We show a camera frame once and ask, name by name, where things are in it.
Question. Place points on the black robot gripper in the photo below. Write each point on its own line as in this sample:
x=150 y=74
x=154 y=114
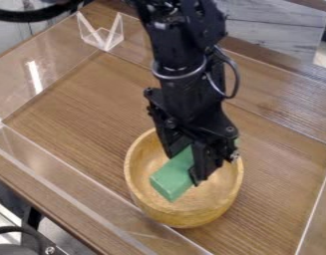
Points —
x=186 y=110

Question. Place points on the clear acrylic corner bracket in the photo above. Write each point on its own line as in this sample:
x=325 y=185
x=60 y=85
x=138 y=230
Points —
x=102 y=38

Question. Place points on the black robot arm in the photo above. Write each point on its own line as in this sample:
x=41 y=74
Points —
x=184 y=29

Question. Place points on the green rectangular block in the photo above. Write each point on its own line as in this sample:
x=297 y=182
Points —
x=175 y=183

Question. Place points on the brown wooden bowl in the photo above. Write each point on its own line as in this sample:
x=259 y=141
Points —
x=202 y=204

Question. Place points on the clear acrylic tray wall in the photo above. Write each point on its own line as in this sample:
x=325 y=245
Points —
x=81 y=205

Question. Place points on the black metal table bracket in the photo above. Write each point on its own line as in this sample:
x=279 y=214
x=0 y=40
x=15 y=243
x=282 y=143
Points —
x=33 y=239

